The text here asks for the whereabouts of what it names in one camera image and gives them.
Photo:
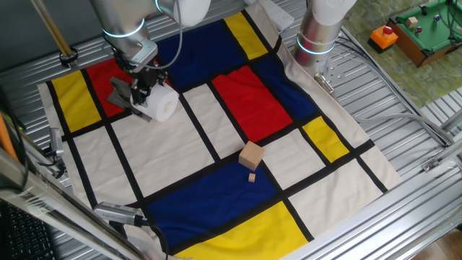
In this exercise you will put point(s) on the chrome toilet paper holder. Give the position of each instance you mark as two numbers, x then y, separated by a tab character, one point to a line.
119	95

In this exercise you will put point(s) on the white toilet paper roll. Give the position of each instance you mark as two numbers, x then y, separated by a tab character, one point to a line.
162	104

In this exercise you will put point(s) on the small metal bracket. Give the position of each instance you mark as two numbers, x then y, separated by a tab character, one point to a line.
430	165

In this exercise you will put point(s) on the red pool ball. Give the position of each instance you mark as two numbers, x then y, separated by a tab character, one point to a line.
418	29

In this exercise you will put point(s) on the miniature green pool table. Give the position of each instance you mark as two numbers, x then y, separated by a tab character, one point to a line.
422	36

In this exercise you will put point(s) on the blue pool ball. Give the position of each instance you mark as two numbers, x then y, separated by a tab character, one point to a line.
437	17

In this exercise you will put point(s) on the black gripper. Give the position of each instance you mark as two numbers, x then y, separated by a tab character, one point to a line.
149	77

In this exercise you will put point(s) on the orange emergency stop button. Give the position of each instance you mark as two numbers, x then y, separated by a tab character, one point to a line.
382	39

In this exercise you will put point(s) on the black keyboard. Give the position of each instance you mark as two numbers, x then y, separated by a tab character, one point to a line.
25	234

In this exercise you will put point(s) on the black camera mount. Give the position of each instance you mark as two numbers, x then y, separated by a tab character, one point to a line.
54	164

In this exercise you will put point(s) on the large wooden cube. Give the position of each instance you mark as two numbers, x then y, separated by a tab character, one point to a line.
250	157

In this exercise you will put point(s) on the silver exterior camera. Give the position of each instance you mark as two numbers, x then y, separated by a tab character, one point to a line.
56	141
115	213

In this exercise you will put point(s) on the brass tripod pole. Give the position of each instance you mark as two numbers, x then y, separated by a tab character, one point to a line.
54	30

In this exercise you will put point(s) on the small wooden cube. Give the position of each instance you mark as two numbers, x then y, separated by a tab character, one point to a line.
252	177

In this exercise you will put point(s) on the small wooden block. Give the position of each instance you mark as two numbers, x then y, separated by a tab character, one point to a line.
411	22

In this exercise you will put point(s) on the orange rod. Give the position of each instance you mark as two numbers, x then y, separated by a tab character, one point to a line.
7	141

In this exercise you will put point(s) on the white power strip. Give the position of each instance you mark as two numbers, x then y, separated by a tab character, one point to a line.
276	14

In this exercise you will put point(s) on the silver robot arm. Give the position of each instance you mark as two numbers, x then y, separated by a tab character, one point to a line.
119	21

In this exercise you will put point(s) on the aluminium frame bar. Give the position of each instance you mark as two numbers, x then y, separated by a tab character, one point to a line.
54	209

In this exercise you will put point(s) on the colour block patterned cloth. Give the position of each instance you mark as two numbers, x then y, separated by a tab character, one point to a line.
162	162

